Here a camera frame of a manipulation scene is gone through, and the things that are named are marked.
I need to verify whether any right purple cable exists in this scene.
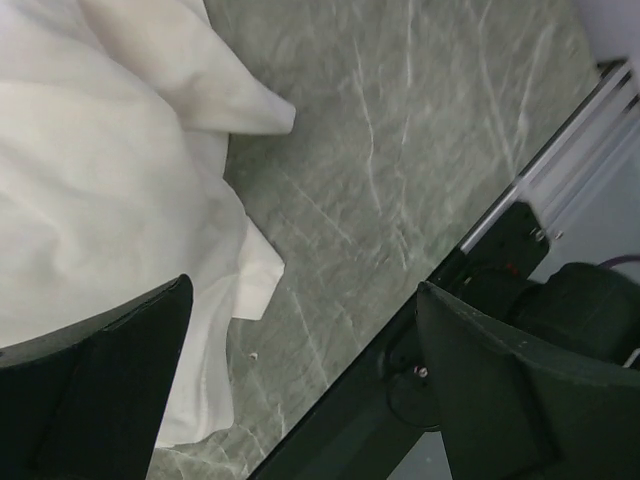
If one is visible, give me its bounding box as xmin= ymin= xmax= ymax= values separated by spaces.
xmin=599 ymin=253 xmax=640 ymax=271

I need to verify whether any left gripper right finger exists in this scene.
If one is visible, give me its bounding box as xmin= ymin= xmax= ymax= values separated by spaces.
xmin=417 ymin=282 xmax=639 ymax=479

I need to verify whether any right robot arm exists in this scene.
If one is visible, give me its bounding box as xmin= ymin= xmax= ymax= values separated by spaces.
xmin=504 ymin=263 xmax=639 ymax=365

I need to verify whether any white t shirt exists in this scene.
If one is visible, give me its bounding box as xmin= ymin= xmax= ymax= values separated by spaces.
xmin=1 ymin=1 xmax=295 ymax=447

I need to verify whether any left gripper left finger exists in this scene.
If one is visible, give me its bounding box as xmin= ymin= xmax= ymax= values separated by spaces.
xmin=1 ymin=275 xmax=193 ymax=479

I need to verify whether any aluminium rail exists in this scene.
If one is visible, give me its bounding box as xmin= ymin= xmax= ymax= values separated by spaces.
xmin=459 ymin=61 xmax=639 ymax=253

